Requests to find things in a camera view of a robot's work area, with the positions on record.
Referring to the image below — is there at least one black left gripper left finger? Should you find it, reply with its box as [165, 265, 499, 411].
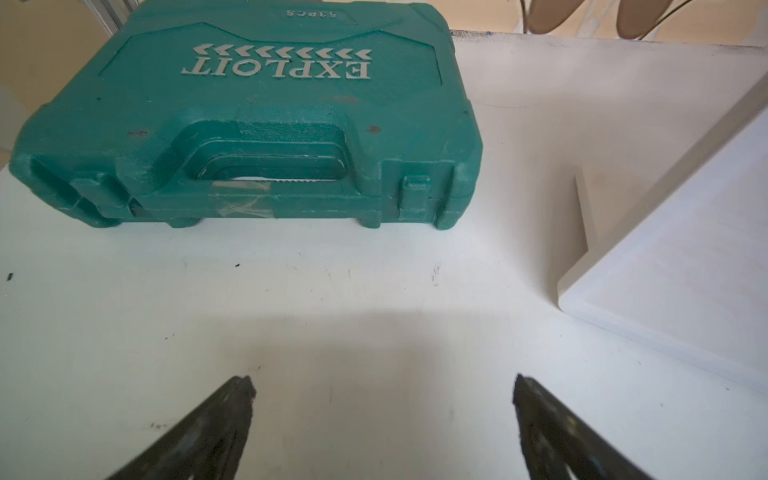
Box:
[110, 376, 256, 479]

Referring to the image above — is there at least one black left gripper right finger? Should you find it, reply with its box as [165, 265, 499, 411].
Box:
[512, 374, 649, 479]

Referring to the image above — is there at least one white narrow rack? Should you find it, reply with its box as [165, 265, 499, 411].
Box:
[557, 80, 767, 393]

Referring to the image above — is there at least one green plastic tool case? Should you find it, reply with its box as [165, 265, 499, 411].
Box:
[8, 1, 482, 230]

